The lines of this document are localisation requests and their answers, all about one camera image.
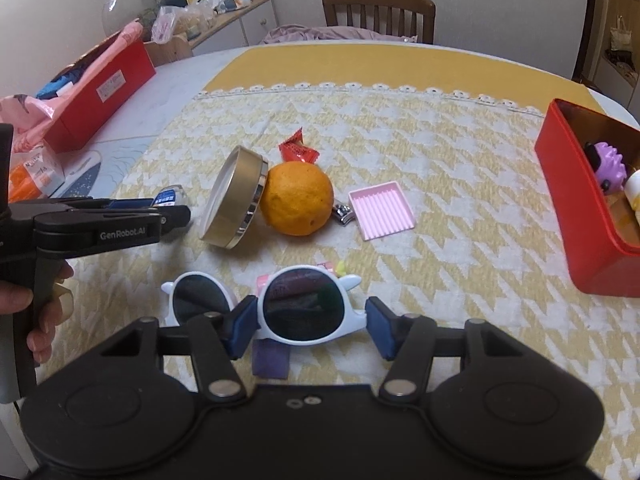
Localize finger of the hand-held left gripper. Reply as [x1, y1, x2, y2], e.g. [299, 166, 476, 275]
[89, 204, 192, 242]
[62, 198, 157, 213]

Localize purple toy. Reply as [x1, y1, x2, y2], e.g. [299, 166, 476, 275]
[584, 141, 631, 193]

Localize clear plastic dome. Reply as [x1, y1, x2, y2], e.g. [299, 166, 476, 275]
[101, 0, 161, 41]

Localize dark blue cloth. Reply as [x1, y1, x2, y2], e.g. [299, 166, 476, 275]
[35, 67, 76, 101]

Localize clear plastic snack bag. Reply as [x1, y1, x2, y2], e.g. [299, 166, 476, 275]
[150, 5, 216, 43]

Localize white bottle yellow label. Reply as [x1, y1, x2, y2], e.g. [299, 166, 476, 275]
[622, 169, 640, 221]

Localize white side cabinet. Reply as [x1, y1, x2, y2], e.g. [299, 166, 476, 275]
[190, 0, 278, 56]

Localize beige tote bag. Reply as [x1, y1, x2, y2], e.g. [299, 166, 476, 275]
[609, 15, 636, 53]

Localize orange white medicine box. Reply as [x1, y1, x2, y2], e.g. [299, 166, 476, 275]
[7, 147, 66, 201]

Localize white round sunglasses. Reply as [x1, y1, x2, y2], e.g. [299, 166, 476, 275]
[161, 265, 363, 346]

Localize orange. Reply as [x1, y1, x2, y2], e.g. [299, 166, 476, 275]
[259, 161, 335, 237]

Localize person's left hand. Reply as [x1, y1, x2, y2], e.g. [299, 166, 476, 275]
[0, 264, 75, 366]

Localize small purple block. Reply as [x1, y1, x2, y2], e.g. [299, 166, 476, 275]
[251, 340, 291, 380]

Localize yellow white houndstooth cloth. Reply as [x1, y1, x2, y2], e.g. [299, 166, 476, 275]
[65, 82, 640, 396]

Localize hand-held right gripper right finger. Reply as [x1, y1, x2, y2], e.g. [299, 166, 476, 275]
[366, 297, 532, 402]

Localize red candy packet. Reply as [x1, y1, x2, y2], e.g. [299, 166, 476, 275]
[278, 129, 320, 166]

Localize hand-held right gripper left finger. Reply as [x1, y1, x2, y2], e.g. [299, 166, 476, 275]
[101, 296, 260, 402]

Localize pink ridged tray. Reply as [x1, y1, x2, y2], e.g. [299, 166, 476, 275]
[347, 181, 417, 242]

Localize small blue packet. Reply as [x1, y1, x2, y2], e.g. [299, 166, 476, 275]
[152, 186, 190, 209]

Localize red tin box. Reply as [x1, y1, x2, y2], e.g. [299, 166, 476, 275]
[534, 98, 640, 297]

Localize wave print mat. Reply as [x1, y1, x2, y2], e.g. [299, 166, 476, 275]
[50, 135, 162, 201]

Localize cardboard box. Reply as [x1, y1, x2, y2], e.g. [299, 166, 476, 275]
[144, 33, 193, 67]

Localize red box with pink cloth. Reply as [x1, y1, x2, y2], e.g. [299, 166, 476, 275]
[0, 20, 146, 156]

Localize yellow tablecloth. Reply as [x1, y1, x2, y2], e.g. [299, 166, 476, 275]
[207, 42, 601, 103]

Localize round gold tin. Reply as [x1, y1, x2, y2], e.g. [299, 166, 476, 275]
[199, 145, 270, 250]

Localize wooden shelf niche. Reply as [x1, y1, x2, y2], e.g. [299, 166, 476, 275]
[580, 0, 640, 111]

